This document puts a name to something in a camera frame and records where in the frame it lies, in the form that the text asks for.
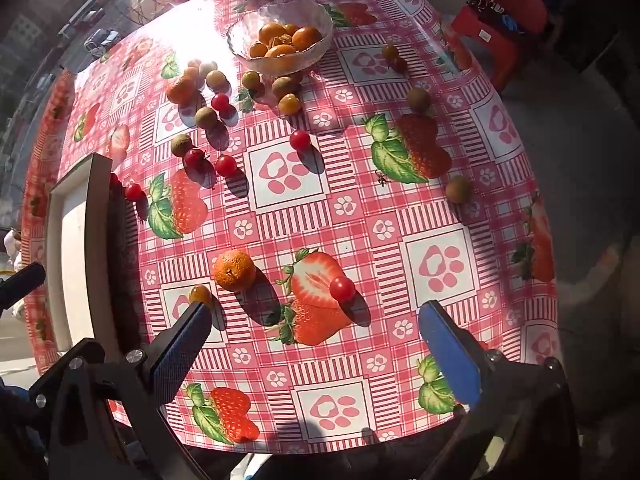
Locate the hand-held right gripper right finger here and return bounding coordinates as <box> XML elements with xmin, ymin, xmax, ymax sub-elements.
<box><xmin>419</xmin><ymin>301</ymin><xmax>581</xmax><ymax>480</ymax></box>

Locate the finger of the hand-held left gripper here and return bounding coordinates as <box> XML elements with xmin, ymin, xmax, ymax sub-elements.
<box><xmin>0</xmin><ymin>262</ymin><xmax>47</xmax><ymax>311</ymax></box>

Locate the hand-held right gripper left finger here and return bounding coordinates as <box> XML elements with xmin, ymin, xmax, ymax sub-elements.
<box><xmin>29</xmin><ymin>302</ymin><xmax>213</xmax><ymax>480</ymax></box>

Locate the white shallow cardboard box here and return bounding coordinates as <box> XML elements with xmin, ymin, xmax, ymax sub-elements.
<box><xmin>45</xmin><ymin>152</ymin><xmax>141</xmax><ymax>361</ymax></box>

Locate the white bundle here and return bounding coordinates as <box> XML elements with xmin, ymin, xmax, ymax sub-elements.
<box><xmin>2</xmin><ymin>227</ymin><xmax>23</xmax><ymax>268</ymax></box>

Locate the large mandarin orange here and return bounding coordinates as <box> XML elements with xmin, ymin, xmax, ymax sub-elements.
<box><xmin>166</xmin><ymin>76</ymin><xmax>198</xmax><ymax>105</ymax></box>
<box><xmin>213</xmin><ymin>250</ymin><xmax>257</xmax><ymax>292</ymax></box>

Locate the red plaid strawberry tablecloth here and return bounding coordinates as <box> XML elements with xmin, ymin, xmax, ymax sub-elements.
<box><xmin>22</xmin><ymin>0</ymin><xmax>558</xmax><ymax>456</ymax></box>

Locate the white parked car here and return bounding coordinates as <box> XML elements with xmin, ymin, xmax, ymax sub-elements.
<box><xmin>84</xmin><ymin>29</ymin><xmax>120</xmax><ymax>55</ymax></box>

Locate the clear glass bowl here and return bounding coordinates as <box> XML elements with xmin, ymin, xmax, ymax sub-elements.
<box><xmin>227</xmin><ymin>0</ymin><xmax>334</xmax><ymax>75</ymax></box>

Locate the red plastic stool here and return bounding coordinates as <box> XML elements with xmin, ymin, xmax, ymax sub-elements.
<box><xmin>450</xmin><ymin>0</ymin><xmax>548</xmax><ymax>92</ymax></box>

